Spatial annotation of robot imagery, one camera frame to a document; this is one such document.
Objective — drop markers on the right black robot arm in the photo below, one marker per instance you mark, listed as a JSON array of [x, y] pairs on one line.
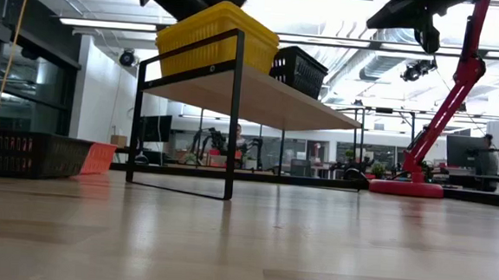
[[455, 2]]

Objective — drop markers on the black plastic basket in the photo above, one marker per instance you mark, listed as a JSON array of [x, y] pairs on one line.
[[299, 71], [23, 152]]

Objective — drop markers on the orange plastic basket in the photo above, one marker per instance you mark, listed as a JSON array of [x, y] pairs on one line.
[[101, 159]]

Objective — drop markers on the background robot station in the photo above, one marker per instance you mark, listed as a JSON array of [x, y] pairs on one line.
[[214, 142]]

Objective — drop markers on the black ceiling spotlight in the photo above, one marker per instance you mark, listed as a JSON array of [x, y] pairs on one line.
[[418, 70]]

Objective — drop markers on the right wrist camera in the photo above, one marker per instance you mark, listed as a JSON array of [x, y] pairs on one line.
[[427, 38]]

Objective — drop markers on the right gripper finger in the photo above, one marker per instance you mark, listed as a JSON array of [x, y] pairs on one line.
[[396, 3], [391, 18]]

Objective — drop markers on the wooden shelf black metal frame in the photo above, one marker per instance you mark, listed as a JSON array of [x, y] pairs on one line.
[[256, 97]]

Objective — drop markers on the long ceiling light strip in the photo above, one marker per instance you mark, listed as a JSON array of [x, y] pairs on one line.
[[109, 24]]

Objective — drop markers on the black computer monitor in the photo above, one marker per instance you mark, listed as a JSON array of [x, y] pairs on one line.
[[159, 128], [466, 149]]

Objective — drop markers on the person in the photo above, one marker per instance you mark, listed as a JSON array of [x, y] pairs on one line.
[[239, 135], [487, 163]]

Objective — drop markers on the black round spotlight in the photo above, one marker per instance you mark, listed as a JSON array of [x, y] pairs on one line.
[[127, 58]]

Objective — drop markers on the green potted plant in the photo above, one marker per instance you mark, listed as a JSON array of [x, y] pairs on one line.
[[378, 169]]

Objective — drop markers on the cardboard box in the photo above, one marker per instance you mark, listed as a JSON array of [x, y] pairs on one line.
[[118, 141]]

